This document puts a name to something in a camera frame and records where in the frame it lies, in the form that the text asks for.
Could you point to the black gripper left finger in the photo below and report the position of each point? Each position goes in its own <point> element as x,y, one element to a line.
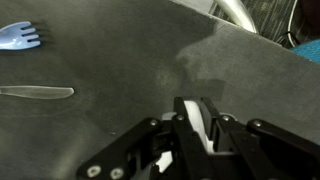
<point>168,149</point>

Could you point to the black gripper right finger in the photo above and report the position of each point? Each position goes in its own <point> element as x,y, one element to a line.
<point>267,151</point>

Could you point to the blue chair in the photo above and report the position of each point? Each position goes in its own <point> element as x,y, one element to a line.
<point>309,50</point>

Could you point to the stainless steel dishwasher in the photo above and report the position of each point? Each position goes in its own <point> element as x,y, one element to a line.
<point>234,9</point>

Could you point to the clear plastic knife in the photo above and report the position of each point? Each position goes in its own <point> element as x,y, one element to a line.
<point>37,92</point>

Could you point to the blue plastic fork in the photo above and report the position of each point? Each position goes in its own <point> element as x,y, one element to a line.
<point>19,36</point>

